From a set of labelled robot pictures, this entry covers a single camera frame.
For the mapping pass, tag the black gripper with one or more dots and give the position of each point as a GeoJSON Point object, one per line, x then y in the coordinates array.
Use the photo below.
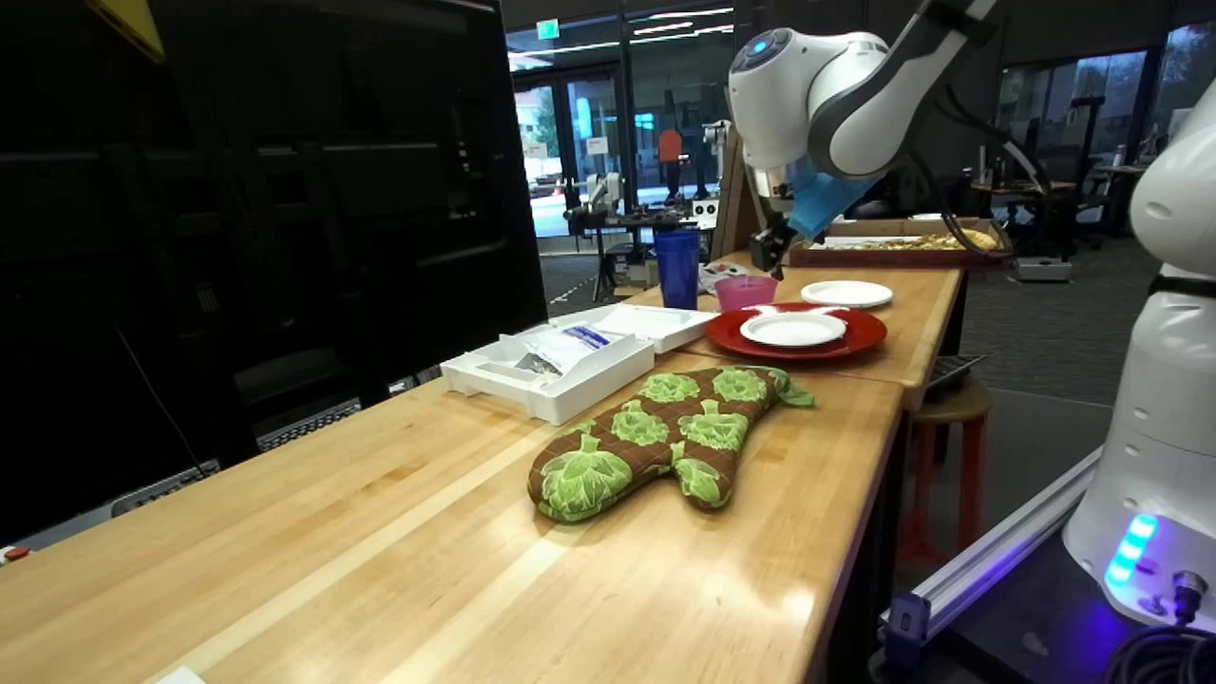
{"type": "Point", "coordinates": [781, 228]}

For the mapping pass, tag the pink translucent bowl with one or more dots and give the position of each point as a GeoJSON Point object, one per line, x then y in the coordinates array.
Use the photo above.
{"type": "Point", "coordinates": [745, 294]}

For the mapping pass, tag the white paper plate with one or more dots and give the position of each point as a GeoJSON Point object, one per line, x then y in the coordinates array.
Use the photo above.
{"type": "Point", "coordinates": [790, 333]}
{"type": "Point", "coordinates": [845, 294]}

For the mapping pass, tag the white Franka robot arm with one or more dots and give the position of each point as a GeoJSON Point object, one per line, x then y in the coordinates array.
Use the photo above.
{"type": "Point", "coordinates": [812, 87]}

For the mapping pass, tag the red plate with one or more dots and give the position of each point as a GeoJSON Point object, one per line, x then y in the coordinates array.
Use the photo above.
{"type": "Point", "coordinates": [866, 337]}

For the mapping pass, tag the blue plastic cup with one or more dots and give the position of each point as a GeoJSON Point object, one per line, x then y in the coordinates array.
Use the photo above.
{"type": "Point", "coordinates": [676, 266]}

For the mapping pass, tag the white flat box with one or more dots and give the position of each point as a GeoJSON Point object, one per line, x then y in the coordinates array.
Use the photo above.
{"type": "Point", "coordinates": [657, 324]}

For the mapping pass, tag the open cardboard pizza box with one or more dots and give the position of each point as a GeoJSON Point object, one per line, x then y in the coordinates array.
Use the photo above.
{"type": "Point", "coordinates": [899, 248]}

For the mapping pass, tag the rectangular pizza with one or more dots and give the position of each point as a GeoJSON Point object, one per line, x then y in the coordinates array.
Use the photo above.
{"type": "Point", "coordinates": [954, 237]}

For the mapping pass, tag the brown green oven mitt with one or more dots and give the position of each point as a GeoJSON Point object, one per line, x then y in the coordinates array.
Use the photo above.
{"type": "Point", "coordinates": [657, 438]}

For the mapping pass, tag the white tray with packet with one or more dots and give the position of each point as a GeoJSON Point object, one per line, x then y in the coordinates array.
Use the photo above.
{"type": "Point", "coordinates": [546, 367]}

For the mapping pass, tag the red wooden stool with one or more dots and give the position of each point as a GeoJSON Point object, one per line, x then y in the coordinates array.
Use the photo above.
{"type": "Point", "coordinates": [942, 429]}

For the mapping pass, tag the large black panel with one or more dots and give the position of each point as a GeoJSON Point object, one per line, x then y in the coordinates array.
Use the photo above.
{"type": "Point", "coordinates": [252, 228]}

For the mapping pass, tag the aluminium rail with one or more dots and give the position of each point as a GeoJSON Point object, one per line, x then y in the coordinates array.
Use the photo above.
{"type": "Point", "coordinates": [990, 565]}

